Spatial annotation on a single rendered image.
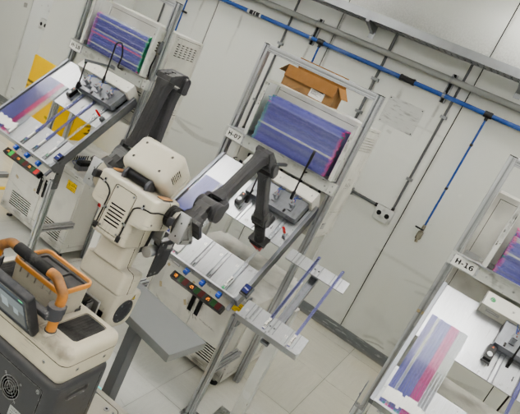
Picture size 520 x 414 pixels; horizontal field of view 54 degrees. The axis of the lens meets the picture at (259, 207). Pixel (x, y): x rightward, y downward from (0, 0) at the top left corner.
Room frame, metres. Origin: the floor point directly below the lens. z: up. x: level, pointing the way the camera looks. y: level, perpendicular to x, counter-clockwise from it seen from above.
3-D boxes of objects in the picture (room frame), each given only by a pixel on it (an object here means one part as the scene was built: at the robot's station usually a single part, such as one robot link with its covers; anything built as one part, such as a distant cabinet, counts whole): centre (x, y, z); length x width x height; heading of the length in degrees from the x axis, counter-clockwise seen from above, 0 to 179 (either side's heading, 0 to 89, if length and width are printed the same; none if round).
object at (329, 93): (3.20, -0.05, 1.82); 0.68 x 0.30 x 0.20; 67
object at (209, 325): (3.02, -0.03, 0.31); 0.70 x 0.65 x 0.62; 67
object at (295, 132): (2.88, -0.04, 1.52); 0.51 x 0.13 x 0.27; 67
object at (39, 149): (3.42, 1.36, 0.66); 1.01 x 0.73 x 1.31; 157
